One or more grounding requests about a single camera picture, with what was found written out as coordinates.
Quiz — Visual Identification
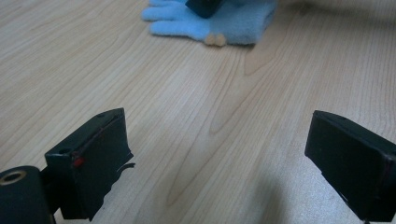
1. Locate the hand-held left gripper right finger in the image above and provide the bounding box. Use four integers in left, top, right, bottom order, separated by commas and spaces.
304, 109, 396, 223

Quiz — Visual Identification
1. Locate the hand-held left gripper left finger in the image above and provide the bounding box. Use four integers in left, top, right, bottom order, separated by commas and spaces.
45, 107, 136, 222

